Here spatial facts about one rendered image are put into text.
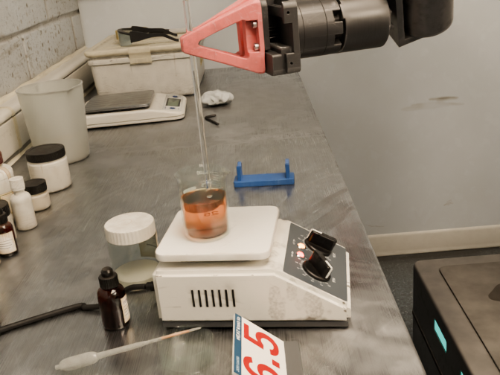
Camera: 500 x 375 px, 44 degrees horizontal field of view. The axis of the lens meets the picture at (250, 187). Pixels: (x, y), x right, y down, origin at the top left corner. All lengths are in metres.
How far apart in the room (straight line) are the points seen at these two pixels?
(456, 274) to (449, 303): 0.13
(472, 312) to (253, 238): 0.83
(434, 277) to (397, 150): 0.81
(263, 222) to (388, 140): 1.58
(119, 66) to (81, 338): 1.15
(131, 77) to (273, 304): 1.20
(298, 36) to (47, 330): 0.41
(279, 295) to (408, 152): 1.68
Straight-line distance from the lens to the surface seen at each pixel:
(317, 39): 0.62
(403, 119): 2.23
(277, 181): 1.03
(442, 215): 2.40
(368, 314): 0.68
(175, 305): 0.66
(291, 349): 0.63
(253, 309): 0.65
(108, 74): 1.77
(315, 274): 0.65
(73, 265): 0.86
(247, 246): 0.64
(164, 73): 1.74
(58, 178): 1.14
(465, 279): 1.53
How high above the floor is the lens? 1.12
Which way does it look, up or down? 21 degrees down
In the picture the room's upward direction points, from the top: 5 degrees counter-clockwise
